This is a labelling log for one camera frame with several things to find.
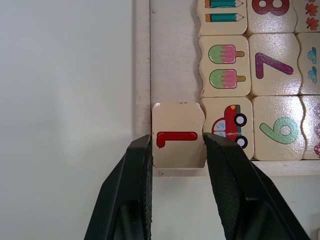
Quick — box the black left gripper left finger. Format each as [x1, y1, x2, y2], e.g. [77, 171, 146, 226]
[83, 134, 154, 240]

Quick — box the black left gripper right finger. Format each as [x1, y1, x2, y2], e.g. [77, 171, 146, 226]
[202, 132, 312, 240]

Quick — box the red number one tile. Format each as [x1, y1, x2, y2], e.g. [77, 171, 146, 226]
[151, 102, 207, 169]

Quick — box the green number six tile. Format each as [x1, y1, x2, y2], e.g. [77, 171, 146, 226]
[251, 95, 305, 162]

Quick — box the purple number seven tile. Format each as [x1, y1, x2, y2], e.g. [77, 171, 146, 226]
[248, 32, 301, 97]

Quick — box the white wooden puzzle board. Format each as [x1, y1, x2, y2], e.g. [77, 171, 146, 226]
[135, 0, 320, 178]

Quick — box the red number eight tile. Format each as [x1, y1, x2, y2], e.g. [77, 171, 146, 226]
[246, 0, 297, 35]

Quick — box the red car picture tile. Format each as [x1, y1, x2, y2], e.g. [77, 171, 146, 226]
[200, 96, 256, 161]

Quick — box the pink strawberries picture tile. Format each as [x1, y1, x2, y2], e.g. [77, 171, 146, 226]
[300, 94, 320, 160]

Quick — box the two ice lollies picture tile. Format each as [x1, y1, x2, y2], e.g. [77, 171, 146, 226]
[198, 34, 252, 98]

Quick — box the blue flowers picture tile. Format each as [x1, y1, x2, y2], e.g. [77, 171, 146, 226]
[295, 31, 320, 96]

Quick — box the pencils picture tile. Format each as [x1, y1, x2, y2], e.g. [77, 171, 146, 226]
[196, 0, 249, 37]

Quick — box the red leaves picture tile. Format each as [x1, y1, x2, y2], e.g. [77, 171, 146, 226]
[292, 0, 320, 35]

